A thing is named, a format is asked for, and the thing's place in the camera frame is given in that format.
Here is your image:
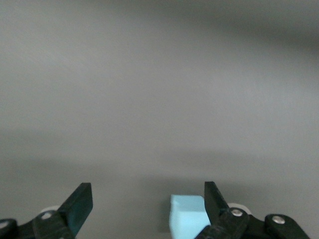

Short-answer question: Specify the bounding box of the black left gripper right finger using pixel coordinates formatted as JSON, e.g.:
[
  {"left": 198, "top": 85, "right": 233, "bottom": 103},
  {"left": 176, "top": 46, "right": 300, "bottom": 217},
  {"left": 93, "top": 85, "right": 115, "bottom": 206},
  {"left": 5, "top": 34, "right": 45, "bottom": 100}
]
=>
[{"left": 193, "top": 181, "right": 312, "bottom": 239}]

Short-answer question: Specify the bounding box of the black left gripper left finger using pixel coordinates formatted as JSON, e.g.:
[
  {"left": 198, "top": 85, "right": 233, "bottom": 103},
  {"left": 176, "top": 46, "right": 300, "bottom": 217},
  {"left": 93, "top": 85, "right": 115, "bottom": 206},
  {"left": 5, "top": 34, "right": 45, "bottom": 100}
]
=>
[{"left": 0, "top": 182, "right": 94, "bottom": 239}]

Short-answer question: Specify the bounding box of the light blue foam block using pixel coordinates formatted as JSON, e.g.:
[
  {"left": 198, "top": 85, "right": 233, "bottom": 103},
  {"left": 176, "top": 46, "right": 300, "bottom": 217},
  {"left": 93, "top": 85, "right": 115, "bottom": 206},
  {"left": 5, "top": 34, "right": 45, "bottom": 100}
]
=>
[{"left": 167, "top": 194, "right": 211, "bottom": 239}]

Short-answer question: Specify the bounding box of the dark grey table mat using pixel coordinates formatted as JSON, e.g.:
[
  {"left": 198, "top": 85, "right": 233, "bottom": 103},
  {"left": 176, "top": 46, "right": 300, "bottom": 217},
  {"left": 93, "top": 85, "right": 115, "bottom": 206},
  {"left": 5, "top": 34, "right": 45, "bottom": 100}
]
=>
[{"left": 0, "top": 0, "right": 319, "bottom": 239}]

